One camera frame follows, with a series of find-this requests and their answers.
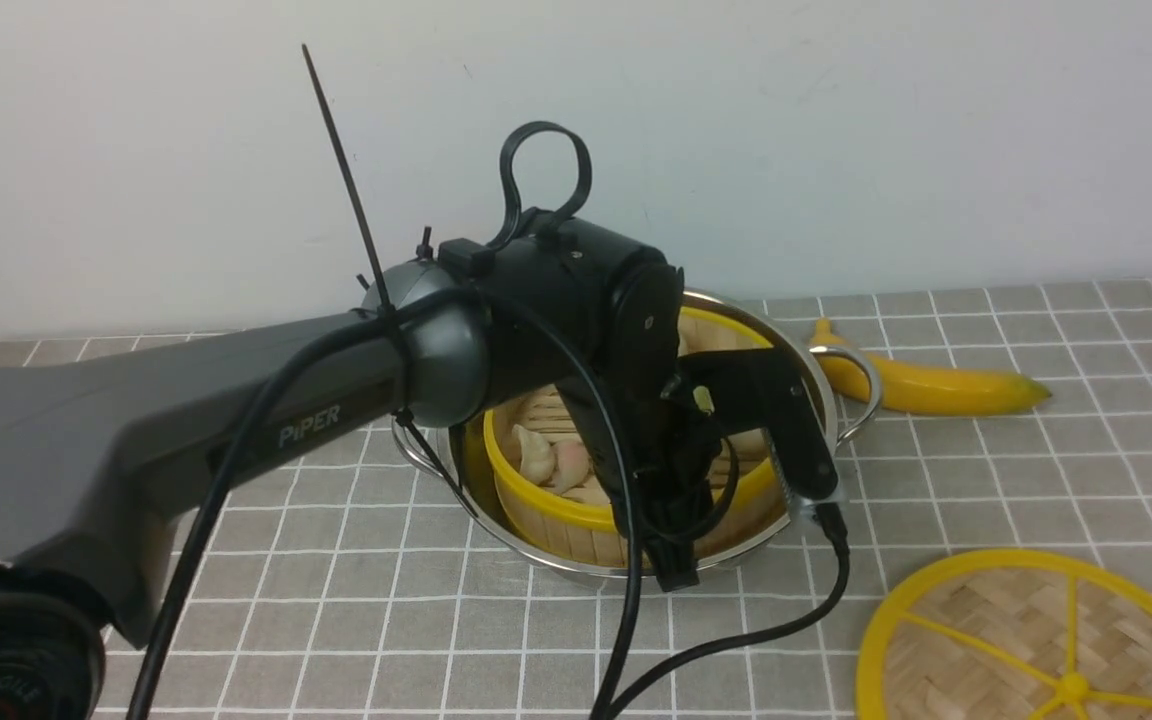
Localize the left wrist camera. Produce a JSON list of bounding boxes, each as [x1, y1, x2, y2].
[[679, 348, 847, 539]]

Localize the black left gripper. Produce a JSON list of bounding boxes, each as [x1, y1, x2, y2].
[[566, 264, 733, 593]]

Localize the black camera cable left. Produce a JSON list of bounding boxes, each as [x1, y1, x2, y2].
[[126, 290, 852, 720]]

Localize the stainless steel pot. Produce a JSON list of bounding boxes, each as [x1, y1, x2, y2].
[[392, 290, 882, 591]]

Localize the yellow banana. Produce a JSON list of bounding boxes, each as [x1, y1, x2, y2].
[[811, 319, 1052, 418]]

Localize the woven bamboo steamer lid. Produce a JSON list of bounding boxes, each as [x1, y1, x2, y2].
[[854, 548, 1152, 719]]

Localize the pink dumpling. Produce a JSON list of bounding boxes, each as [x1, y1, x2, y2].
[[550, 439, 593, 495]]

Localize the bamboo steamer basket yellow rim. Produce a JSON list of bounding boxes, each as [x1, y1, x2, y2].
[[482, 306, 789, 569]]

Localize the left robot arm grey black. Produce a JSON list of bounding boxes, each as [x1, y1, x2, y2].
[[0, 211, 726, 719]]

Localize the grey checked tablecloth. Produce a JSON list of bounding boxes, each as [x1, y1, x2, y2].
[[0, 276, 1152, 720]]

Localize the white dumpling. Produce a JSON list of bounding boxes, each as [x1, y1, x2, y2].
[[511, 424, 558, 486]]

